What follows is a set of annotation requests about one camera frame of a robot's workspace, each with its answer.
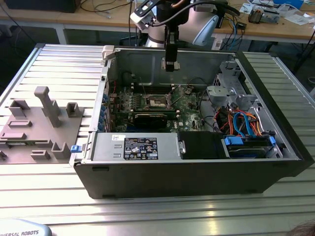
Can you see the small black box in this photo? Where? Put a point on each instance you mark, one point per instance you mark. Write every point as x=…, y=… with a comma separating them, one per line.
x=241, y=25

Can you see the grey electronic device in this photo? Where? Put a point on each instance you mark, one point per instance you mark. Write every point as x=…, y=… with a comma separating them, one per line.
x=270, y=17

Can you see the CPU socket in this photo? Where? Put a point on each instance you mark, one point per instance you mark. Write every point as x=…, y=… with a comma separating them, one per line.
x=155, y=102

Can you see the grey parts rack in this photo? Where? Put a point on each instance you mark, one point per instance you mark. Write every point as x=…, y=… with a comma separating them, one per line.
x=37, y=127

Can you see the silver hard disk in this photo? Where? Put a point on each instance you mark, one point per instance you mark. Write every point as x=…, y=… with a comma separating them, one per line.
x=246, y=151

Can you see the CPU cooler heatsink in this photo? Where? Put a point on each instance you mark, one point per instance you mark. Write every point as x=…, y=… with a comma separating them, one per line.
x=256, y=16

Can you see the blue cardboard box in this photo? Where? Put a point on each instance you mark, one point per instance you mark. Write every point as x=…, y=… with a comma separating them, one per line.
x=291, y=3

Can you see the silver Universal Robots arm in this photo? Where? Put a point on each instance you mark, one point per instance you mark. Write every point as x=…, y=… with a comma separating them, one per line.
x=206, y=30

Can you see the wooden desk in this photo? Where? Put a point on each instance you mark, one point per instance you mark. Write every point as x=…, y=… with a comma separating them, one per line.
x=73, y=18
x=270, y=30

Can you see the grey metal drive cage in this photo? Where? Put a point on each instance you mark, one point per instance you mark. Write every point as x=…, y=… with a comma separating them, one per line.
x=216, y=94

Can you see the grey metal case bracket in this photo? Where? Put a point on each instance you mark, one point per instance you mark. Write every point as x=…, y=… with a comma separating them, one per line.
x=230, y=70

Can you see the black PC case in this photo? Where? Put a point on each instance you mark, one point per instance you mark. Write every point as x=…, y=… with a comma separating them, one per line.
x=172, y=179

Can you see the black graphics card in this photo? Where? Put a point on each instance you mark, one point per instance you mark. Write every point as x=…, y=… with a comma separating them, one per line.
x=150, y=121

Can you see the blue case latch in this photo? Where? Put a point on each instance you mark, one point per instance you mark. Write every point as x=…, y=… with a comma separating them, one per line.
x=75, y=149

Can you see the person head brown hair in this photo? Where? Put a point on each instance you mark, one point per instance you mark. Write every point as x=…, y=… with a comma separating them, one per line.
x=306, y=229

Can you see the white paper sheets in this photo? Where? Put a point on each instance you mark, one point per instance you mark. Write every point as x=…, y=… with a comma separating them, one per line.
x=299, y=19

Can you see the pale blue teach pendant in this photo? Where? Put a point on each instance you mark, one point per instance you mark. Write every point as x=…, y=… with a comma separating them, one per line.
x=22, y=228

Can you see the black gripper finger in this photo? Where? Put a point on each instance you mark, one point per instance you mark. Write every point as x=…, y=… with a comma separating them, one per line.
x=171, y=51

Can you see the grey power supply unit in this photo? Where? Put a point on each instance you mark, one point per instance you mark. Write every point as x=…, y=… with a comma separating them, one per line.
x=105, y=147

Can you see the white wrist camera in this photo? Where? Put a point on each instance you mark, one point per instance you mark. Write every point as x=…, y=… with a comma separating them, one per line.
x=140, y=20

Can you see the blue disk carrier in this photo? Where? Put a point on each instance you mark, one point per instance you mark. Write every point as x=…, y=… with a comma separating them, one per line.
x=233, y=142

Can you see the metal locking lever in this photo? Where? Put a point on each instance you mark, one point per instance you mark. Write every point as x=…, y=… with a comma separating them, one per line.
x=143, y=87

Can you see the green motherboard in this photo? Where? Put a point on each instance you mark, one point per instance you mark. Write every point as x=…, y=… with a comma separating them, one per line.
x=190, y=115

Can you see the silver CPU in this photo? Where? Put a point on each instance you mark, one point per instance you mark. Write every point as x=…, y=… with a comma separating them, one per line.
x=179, y=66

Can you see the blue expansion card retainer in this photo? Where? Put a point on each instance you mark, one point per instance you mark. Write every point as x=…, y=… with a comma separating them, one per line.
x=101, y=115

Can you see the grey case latch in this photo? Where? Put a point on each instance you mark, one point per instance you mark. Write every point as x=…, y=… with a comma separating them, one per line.
x=108, y=52

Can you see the black RAM slot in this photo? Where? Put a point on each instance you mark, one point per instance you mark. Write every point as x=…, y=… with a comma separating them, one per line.
x=152, y=90
x=152, y=86

